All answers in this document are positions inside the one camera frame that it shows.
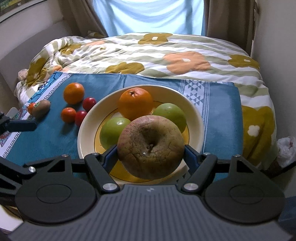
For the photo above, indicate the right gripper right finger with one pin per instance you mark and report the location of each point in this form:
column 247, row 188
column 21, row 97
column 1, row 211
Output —
column 201, row 170

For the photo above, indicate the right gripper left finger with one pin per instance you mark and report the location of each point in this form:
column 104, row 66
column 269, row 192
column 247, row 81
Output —
column 99, row 167

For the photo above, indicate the large green apple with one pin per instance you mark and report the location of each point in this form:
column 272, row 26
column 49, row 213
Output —
column 111, row 131

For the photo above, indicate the brown kiwi with sticker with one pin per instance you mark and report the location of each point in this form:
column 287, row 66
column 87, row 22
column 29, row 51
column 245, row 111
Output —
column 41, row 108

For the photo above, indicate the brownish wrinkled apple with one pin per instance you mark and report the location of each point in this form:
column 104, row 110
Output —
column 151, row 147

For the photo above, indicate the red cherry tomato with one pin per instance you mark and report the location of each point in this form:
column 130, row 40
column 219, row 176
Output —
column 30, row 108
column 80, row 115
column 88, row 103

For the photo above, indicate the small orange tangerine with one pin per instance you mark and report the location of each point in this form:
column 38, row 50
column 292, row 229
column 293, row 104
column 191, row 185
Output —
column 68, row 115

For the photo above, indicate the large orange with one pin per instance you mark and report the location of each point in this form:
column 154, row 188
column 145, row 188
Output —
column 73, row 93

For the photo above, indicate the cream yellow plate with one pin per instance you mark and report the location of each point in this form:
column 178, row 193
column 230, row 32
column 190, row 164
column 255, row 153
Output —
column 88, row 137

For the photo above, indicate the blue patterned cloth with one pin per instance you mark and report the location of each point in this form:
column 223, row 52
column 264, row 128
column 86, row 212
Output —
column 218, row 103

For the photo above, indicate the small green apple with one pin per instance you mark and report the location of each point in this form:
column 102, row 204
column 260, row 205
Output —
column 173, row 113

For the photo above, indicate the orange in plate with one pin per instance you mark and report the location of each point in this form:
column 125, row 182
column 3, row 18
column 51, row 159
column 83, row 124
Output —
column 134, row 103

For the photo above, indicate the white plastic bag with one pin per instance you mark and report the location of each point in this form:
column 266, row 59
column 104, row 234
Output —
column 286, row 151

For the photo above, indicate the floral quilt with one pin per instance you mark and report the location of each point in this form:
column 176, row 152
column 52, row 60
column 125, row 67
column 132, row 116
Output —
column 164, row 55

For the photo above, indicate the brown curtain left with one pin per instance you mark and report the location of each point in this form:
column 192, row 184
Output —
column 81, row 17

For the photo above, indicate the brown curtain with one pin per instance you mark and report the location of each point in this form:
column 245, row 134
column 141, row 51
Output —
column 230, row 20
column 81, row 17

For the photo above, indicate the brown curtain right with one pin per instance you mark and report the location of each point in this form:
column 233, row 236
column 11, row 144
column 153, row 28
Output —
column 230, row 20

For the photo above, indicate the light blue curtain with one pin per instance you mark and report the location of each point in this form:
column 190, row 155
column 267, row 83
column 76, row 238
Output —
column 175, row 17

